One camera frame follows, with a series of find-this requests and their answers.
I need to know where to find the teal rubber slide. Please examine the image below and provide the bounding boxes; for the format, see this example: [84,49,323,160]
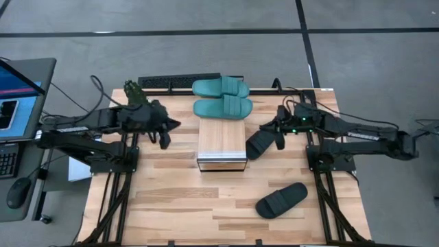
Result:
[193,95,254,121]
[191,75,250,99]

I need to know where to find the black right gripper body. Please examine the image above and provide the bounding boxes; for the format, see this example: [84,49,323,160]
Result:
[270,104,311,137]

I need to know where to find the black computer keyboard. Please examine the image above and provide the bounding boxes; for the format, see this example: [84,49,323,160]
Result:
[0,143,19,180]

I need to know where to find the white box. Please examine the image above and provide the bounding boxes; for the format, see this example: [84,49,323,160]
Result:
[67,156,93,183]

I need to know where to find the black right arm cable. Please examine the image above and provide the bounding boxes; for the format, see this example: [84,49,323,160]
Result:
[272,78,401,130]

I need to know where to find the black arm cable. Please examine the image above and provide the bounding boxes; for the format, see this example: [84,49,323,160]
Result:
[272,78,401,130]
[49,74,119,119]

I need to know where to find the green cactus plant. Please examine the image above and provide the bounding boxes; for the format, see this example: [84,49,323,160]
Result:
[123,80,151,106]

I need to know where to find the wooden shelf with metal frame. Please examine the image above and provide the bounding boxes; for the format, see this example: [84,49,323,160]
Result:
[196,116,248,173]

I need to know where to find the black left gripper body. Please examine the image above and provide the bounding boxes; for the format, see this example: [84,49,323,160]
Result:
[145,99,171,134]

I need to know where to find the computer monitor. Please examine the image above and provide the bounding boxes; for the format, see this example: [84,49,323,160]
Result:
[0,57,58,142]

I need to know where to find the black computer mouse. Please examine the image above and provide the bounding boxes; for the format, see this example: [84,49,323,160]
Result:
[5,177,32,210]

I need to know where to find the black rubber slide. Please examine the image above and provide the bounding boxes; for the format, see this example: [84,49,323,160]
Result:
[245,129,278,161]
[255,182,309,220]

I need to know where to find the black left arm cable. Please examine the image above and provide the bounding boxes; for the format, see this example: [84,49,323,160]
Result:
[49,74,119,119]

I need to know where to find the grey desk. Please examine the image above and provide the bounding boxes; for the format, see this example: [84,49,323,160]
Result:
[0,137,48,223]

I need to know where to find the black perforated panel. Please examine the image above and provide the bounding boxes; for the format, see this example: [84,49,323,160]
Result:
[137,72,222,89]

